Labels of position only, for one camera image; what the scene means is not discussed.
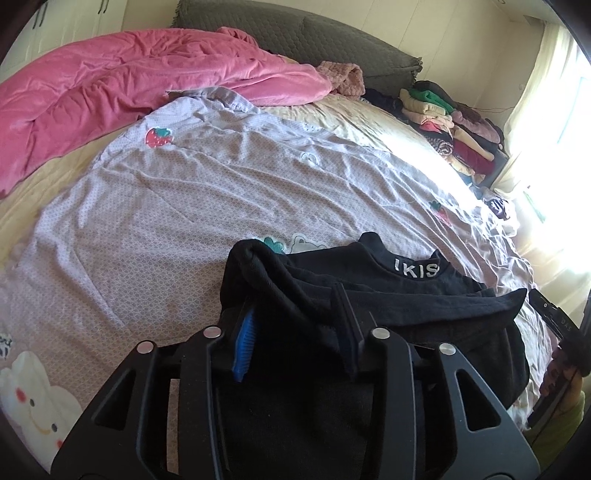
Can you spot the white wardrobe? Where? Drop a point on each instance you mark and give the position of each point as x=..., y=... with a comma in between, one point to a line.
x=69, y=21

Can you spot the light green cloth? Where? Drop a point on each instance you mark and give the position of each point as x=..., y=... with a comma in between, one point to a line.
x=565, y=438

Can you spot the grey quilted headboard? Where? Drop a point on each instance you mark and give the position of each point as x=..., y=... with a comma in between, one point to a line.
x=314, y=37

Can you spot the pink fuzzy cloth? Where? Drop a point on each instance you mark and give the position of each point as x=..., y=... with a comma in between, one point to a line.
x=344, y=78

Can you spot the dark cloth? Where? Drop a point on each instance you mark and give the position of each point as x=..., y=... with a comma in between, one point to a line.
x=383, y=100

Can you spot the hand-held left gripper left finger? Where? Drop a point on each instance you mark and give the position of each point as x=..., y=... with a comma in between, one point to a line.
x=242, y=344

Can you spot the black sweater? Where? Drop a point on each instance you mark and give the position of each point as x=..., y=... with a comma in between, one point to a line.
x=415, y=318

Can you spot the purple striped cloth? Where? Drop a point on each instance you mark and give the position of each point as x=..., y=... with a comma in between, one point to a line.
x=501, y=208

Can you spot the person's right hand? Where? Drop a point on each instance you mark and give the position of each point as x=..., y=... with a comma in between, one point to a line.
x=562, y=369

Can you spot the lilac printed bed sheet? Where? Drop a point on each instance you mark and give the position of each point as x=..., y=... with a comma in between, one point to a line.
x=194, y=194

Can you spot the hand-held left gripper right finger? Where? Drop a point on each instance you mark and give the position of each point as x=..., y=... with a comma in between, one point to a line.
x=347, y=323

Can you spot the pile of folded clothes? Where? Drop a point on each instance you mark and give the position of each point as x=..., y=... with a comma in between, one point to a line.
x=448, y=129

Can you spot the pink quilt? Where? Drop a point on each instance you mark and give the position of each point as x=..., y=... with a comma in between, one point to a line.
x=115, y=78

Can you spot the cream curtain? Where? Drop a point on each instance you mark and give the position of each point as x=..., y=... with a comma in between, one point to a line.
x=549, y=152

